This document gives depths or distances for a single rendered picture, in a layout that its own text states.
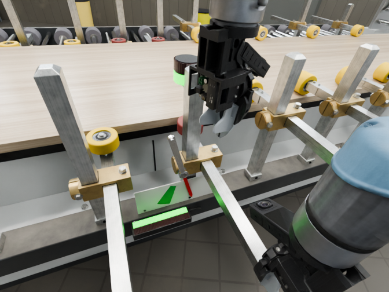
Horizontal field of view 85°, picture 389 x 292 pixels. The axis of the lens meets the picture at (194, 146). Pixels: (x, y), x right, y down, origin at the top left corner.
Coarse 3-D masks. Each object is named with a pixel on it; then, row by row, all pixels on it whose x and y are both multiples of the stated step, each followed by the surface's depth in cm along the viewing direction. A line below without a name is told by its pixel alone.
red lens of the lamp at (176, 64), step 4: (176, 60) 44; (176, 64) 44; (180, 64) 43; (184, 64) 43; (188, 64) 43; (176, 68) 44; (180, 68) 43; (184, 68) 43; (180, 72) 44; (184, 72) 44
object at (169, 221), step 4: (176, 216) 62; (180, 216) 62; (184, 216) 62; (188, 216) 62; (164, 220) 60; (168, 220) 61; (172, 220) 61; (176, 220) 61; (180, 220) 61; (152, 224) 59; (156, 224) 59; (160, 224) 59; (164, 224) 60; (136, 228) 58; (140, 228) 58; (144, 228) 58; (148, 228) 58; (152, 228) 58; (136, 232) 57; (140, 232) 57
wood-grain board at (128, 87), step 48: (0, 48) 99; (48, 48) 104; (96, 48) 108; (144, 48) 114; (192, 48) 119; (288, 48) 133; (336, 48) 141; (384, 48) 149; (0, 96) 68; (96, 96) 72; (144, 96) 74; (0, 144) 51; (48, 144) 56
